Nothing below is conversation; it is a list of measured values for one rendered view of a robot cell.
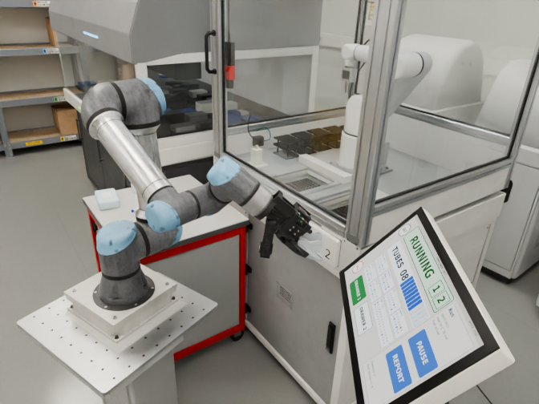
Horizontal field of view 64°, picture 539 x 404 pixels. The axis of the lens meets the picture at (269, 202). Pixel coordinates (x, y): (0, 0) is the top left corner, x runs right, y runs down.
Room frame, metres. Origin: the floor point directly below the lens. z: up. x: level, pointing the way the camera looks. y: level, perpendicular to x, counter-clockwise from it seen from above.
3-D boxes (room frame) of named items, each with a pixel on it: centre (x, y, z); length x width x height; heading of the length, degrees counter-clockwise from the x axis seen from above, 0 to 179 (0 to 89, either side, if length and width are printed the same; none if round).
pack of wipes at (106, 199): (1.85, 0.78, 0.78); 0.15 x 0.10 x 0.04; 27
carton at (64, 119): (4.91, 2.32, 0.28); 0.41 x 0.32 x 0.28; 126
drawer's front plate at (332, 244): (1.41, -0.16, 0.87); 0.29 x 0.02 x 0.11; 36
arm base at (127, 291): (1.10, 0.45, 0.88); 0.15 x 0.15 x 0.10
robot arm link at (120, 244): (1.10, 0.45, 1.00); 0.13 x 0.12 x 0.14; 137
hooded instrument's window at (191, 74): (3.25, 0.76, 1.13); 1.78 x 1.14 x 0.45; 36
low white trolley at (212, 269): (1.82, 0.51, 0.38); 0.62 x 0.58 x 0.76; 36
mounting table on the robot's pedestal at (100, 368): (1.08, 0.47, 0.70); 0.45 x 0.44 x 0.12; 146
